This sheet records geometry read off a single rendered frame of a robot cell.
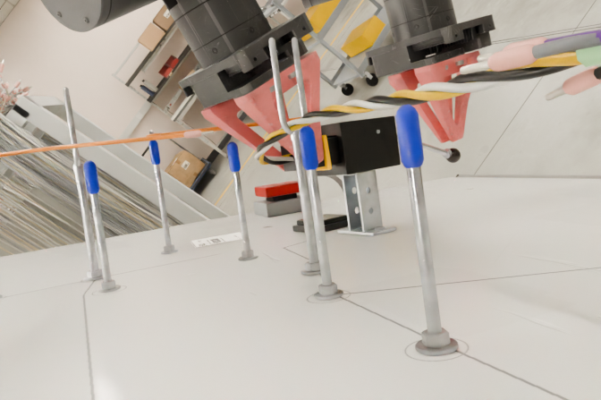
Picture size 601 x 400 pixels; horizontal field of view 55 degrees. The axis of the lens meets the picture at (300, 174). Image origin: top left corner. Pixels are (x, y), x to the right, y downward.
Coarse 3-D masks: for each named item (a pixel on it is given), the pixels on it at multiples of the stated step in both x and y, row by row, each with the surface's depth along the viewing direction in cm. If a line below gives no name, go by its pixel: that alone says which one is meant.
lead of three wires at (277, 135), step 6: (276, 132) 35; (282, 132) 35; (270, 138) 36; (276, 138) 36; (282, 138) 36; (264, 144) 37; (270, 144) 37; (258, 150) 38; (264, 150) 38; (258, 156) 39; (264, 156) 40; (282, 156) 43; (288, 156) 43; (264, 162) 41; (270, 162) 42; (276, 162) 42; (282, 162) 43; (288, 162) 43
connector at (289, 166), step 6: (330, 138) 43; (336, 138) 44; (330, 144) 43; (336, 144) 44; (282, 150) 44; (330, 150) 43; (336, 150) 44; (330, 156) 43; (336, 156) 44; (294, 162) 43; (324, 162) 43; (336, 162) 44; (288, 168) 44; (294, 168) 43
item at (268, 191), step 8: (272, 184) 69; (280, 184) 67; (288, 184) 67; (296, 184) 67; (256, 192) 70; (264, 192) 66; (272, 192) 66; (280, 192) 66; (288, 192) 67; (296, 192) 67; (272, 200) 67
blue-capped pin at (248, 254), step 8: (232, 144) 42; (232, 152) 41; (232, 160) 42; (232, 168) 42; (240, 168) 42; (240, 184) 42; (240, 192) 42; (240, 200) 42; (240, 208) 42; (240, 216) 42; (240, 224) 42; (248, 240) 42; (248, 248) 42; (248, 256) 42; (256, 256) 42
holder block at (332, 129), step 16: (336, 128) 44; (352, 128) 44; (368, 128) 45; (384, 128) 46; (352, 144) 44; (368, 144) 45; (384, 144) 46; (352, 160) 44; (368, 160) 45; (384, 160) 45
